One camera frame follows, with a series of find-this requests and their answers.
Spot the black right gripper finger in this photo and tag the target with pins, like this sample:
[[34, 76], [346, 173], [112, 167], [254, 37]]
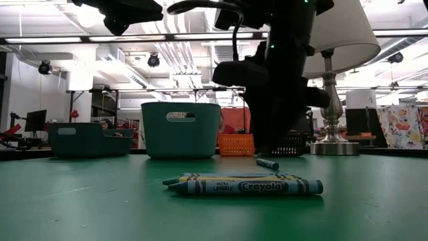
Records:
[[277, 134]]

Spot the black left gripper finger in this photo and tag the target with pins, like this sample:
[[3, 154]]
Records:
[[133, 13]]

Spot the blue crayon Crayola print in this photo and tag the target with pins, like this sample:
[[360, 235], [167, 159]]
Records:
[[250, 187]]

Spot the green crayon yellow wrapper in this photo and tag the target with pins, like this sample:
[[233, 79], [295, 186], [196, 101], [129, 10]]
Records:
[[200, 179]]

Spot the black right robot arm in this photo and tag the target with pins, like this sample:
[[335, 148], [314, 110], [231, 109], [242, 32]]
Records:
[[291, 26]]

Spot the black plastic basket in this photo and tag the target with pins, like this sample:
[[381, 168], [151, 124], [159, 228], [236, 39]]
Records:
[[294, 145]]

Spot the orange panel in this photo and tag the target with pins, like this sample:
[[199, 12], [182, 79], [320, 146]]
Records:
[[239, 117]]

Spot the orange plastic basket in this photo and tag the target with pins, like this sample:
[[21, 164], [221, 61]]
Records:
[[235, 145]]

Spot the person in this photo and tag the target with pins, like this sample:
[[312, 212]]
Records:
[[107, 124], [227, 129]]

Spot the overhead beam with light strips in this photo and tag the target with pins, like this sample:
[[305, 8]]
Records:
[[43, 39]]

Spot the table lamp white shade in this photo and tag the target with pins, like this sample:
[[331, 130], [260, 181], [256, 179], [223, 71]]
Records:
[[351, 33]]

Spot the large teal plastic bin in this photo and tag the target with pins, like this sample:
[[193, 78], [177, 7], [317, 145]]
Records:
[[180, 140]]

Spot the red round object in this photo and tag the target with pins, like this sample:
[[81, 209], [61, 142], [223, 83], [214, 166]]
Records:
[[74, 114]]

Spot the floral cloth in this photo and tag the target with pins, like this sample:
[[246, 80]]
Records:
[[401, 127]]

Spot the small black monitor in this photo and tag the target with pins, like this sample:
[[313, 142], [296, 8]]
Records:
[[35, 120]]

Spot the small blue-grey plastic bin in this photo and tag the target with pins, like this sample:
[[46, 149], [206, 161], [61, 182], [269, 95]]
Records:
[[87, 144]]

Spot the green table mat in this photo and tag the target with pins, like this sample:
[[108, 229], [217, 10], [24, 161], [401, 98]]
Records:
[[100, 207]]

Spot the black ceiling camera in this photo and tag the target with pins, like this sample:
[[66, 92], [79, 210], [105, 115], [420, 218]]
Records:
[[153, 61], [45, 67], [396, 57]]

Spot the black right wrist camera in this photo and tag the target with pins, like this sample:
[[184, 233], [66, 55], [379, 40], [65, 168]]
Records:
[[240, 73]]

